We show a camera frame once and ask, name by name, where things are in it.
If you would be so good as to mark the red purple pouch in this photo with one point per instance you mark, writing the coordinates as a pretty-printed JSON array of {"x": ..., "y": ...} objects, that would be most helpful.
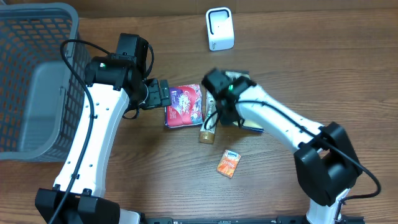
[{"x": 186, "y": 106}]

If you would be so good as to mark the grey plastic basket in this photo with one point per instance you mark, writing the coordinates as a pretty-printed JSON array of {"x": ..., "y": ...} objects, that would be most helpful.
[{"x": 41, "y": 64}]

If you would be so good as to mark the white tube gold cap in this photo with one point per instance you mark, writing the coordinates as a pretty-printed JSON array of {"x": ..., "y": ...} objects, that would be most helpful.
[{"x": 208, "y": 128}]

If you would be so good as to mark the small orange juice carton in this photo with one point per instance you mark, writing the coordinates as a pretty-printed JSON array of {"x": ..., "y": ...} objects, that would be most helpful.
[{"x": 228, "y": 163}]

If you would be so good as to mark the yellow snack bag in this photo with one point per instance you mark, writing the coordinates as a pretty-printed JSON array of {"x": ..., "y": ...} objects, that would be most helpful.
[{"x": 245, "y": 124}]

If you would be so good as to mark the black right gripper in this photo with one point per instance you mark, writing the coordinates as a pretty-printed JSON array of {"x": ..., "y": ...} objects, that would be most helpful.
[{"x": 227, "y": 119}]

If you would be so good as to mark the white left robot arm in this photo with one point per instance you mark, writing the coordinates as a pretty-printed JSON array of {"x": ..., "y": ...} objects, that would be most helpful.
[{"x": 114, "y": 85}]

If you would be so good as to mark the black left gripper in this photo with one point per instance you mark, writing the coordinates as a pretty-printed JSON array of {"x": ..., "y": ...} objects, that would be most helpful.
[{"x": 156, "y": 99}]

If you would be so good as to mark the white barcode scanner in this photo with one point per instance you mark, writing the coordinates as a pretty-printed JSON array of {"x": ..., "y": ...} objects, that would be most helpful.
[{"x": 219, "y": 24}]

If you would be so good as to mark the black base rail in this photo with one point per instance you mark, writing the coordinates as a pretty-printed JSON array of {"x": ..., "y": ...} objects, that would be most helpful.
[{"x": 275, "y": 220}]

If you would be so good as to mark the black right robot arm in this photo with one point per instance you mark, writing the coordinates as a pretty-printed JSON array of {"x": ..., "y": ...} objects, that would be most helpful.
[{"x": 325, "y": 161}]

